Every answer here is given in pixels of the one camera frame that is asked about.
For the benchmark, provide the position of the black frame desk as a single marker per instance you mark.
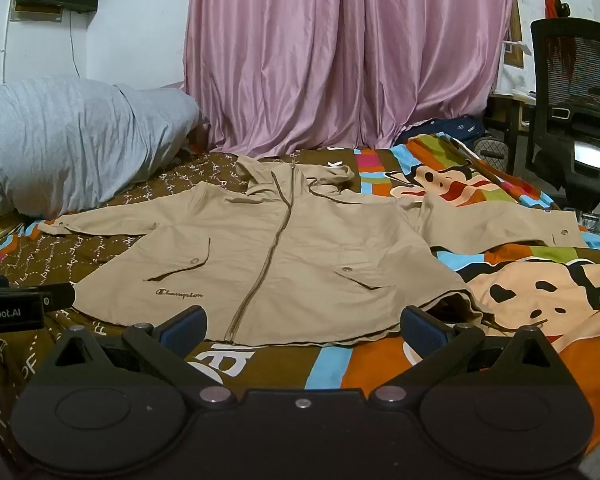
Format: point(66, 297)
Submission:
point(510, 105)

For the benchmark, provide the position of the colourful printed bed sheet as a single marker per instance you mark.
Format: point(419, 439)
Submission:
point(330, 365)

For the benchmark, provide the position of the black mesh office chair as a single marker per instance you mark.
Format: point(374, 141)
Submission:
point(575, 85)

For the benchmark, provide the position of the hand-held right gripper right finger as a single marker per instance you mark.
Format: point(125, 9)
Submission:
point(421, 327)

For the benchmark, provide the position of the beige zip jacket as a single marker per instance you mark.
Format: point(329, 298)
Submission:
point(290, 260)

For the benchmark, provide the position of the grey patterned bag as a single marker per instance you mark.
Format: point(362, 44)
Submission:
point(490, 152)

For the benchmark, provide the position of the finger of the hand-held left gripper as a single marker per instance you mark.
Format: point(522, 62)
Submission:
point(59, 296)

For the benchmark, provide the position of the dark blue bag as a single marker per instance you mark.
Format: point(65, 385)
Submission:
point(460, 127)

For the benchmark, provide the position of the red hanging ornament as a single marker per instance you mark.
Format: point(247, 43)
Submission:
point(555, 7)

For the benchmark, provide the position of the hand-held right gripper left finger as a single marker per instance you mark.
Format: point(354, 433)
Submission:
point(189, 327)

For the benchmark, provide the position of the pink satin blanket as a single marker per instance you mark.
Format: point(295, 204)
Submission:
point(330, 60)

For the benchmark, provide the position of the grey striped pillow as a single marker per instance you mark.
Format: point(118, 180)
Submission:
point(70, 145)

